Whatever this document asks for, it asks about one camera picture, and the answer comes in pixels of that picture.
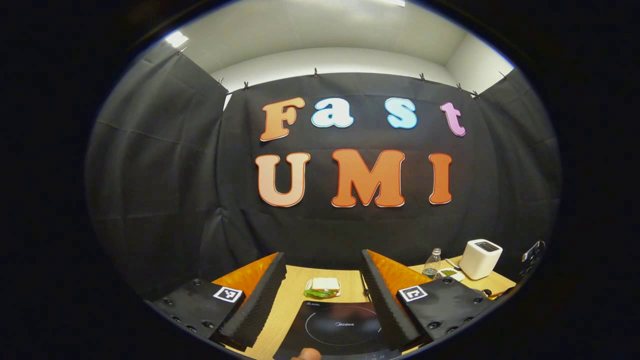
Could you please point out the white toaster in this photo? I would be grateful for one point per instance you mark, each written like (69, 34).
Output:
(480, 257)

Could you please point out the sandwich on white plate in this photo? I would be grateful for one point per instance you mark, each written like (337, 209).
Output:
(324, 287)

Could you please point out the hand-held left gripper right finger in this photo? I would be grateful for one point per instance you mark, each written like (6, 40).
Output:
(387, 305)

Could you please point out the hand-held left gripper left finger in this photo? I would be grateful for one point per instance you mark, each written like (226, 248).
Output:
(260, 305)

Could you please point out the ceiling light panel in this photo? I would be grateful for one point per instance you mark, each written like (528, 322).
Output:
(395, 2)
(176, 38)

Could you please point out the black induction cooktop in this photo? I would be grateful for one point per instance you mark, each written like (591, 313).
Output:
(325, 330)

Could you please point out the black backdrop cloth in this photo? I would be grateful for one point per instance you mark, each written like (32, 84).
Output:
(175, 200)

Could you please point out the white divided dish with beans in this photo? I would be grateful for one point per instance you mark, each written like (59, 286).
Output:
(448, 273)

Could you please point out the clear plastic water bottle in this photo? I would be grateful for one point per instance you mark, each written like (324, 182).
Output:
(432, 264)

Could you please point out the row of black cloth clips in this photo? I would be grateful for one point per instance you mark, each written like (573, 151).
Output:
(315, 73)

